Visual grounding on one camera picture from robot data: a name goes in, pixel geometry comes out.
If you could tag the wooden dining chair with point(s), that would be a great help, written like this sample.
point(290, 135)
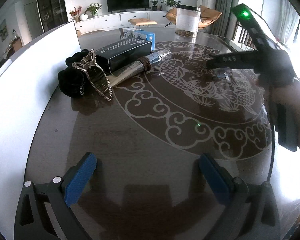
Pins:
point(17, 45)

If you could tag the blue and white medicine box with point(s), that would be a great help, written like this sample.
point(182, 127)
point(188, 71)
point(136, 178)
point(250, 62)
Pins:
point(140, 35)

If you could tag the small green potted plant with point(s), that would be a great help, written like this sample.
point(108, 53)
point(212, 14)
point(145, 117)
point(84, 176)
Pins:
point(154, 5)

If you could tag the white round vase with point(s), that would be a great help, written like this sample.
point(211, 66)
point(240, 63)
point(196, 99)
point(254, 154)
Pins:
point(83, 17)

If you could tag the green leafy potted plant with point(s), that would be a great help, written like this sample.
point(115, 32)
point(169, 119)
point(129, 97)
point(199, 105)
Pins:
point(93, 9)

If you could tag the black flat television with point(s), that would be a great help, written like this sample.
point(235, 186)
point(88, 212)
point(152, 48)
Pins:
point(127, 1)

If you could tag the person's right hand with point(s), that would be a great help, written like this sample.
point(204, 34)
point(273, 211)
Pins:
point(285, 72)

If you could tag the small clear spray bottle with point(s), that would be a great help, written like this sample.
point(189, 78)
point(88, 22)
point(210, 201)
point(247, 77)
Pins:
point(160, 56)

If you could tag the orange lounge chair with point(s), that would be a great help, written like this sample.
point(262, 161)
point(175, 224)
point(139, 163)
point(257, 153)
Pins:
point(210, 17)

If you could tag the framed wall painting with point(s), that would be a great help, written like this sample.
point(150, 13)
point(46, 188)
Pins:
point(3, 29)

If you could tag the black printed carton box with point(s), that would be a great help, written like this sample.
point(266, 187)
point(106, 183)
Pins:
point(130, 53)

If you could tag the clear jar with black lid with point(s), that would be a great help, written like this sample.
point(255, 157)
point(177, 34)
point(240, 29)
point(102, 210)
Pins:
point(187, 20)

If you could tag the white television cabinet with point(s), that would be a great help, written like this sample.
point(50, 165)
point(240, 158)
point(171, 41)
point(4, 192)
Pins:
point(110, 20)

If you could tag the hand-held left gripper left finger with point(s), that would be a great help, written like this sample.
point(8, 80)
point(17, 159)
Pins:
point(80, 177)

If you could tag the dark glass display cabinet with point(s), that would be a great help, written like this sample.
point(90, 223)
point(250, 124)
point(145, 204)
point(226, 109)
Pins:
point(50, 5)

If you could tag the large broad-leaf potted plant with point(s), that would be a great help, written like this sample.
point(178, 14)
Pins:
point(170, 2)

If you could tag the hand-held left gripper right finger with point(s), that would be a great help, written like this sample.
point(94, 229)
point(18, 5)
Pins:
point(215, 177)

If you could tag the wooden slatted rack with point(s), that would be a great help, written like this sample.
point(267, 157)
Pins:
point(242, 35)

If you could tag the wooden stool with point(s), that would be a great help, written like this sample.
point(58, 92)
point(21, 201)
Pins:
point(141, 21)

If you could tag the red flower plant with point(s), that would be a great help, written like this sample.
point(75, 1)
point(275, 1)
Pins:
point(76, 12)

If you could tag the dark patterned glass desktop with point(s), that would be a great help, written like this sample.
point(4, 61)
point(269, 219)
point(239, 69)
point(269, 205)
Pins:
point(140, 135)

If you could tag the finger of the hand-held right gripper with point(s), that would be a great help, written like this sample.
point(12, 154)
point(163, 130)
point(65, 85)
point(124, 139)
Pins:
point(227, 60)

